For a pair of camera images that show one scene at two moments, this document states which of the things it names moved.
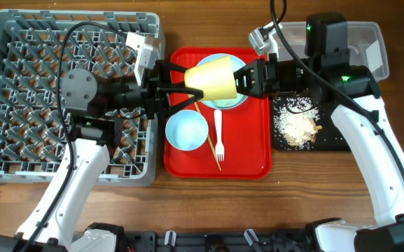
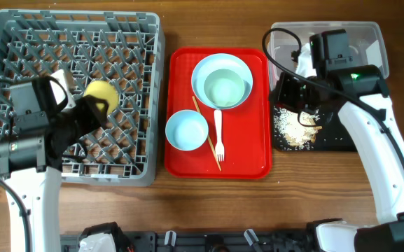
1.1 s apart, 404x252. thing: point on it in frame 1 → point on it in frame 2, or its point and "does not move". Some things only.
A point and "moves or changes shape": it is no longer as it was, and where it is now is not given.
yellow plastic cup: [216, 79] moves or changes shape
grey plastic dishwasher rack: [23, 122] does not move
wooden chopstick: [210, 141] does not move
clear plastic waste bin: [365, 44] does not move
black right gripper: [265, 78] → [282, 96]
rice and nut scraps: [295, 121] does not move
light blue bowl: [187, 130] does not move
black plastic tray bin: [328, 138] does not move
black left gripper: [149, 92] → [94, 100]
